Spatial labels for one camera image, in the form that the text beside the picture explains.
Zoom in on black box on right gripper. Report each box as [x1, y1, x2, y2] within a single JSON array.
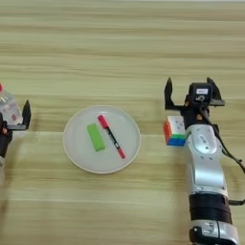
[[188, 82, 214, 104]]

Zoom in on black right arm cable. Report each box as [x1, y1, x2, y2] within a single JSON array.
[[198, 107, 245, 175]]

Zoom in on red and black marker pen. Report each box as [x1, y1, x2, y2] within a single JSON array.
[[97, 114, 127, 160]]

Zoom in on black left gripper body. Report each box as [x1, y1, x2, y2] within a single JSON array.
[[0, 113, 29, 158]]

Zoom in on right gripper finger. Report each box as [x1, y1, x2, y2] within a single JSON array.
[[206, 77, 224, 103], [163, 77, 176, 110]]

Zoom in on round white plate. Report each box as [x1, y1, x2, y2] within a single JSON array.
[[62, 104, 143, 175]]

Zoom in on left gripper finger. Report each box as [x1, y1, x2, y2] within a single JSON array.
[[21, 100, 33, 126]]

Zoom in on clear bottle with red cap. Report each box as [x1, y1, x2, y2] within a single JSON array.
[[0, 82, 24, 126]]

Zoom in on green rectangular block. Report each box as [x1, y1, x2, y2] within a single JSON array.
[[86, 122, 107, 153]]

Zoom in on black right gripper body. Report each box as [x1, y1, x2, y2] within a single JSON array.
[[165, 95, 226, 129]]

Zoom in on multicoloured puzzle cube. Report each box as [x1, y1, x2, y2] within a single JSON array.
[[163, 115, 188, 147]]

